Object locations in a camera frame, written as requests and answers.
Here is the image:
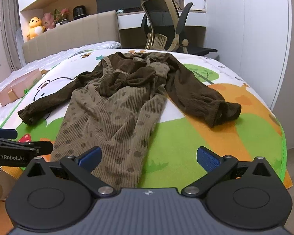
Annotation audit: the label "colourful cartoon play mat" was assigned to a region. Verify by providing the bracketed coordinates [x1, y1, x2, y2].
[0, 49, 293, 189]

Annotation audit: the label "beige upholstered headboard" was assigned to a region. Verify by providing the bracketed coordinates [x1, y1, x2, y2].
[22, 11, 120, 63]

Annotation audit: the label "beige mesh office chair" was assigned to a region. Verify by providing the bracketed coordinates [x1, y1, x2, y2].
[141, 0, 218, 56]

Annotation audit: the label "pink plush toy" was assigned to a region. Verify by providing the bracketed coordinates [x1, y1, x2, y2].
[42, 12, 56, 31]

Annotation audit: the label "yellow duck plush toy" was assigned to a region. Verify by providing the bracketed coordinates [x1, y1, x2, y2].
[26, 16, 45, 40]

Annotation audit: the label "white desk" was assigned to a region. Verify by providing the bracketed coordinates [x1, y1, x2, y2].
[117, 11, 207, 30]

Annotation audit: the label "brown polka dot dress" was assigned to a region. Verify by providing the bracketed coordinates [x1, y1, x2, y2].
[18, 52, 242, 189]

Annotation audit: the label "potted plant red leaves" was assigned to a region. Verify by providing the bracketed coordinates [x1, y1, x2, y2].
[54, 8, 69, 24]

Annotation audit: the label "pink cardboard box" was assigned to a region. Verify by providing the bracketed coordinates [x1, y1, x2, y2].
[0, 69, 42, 106]

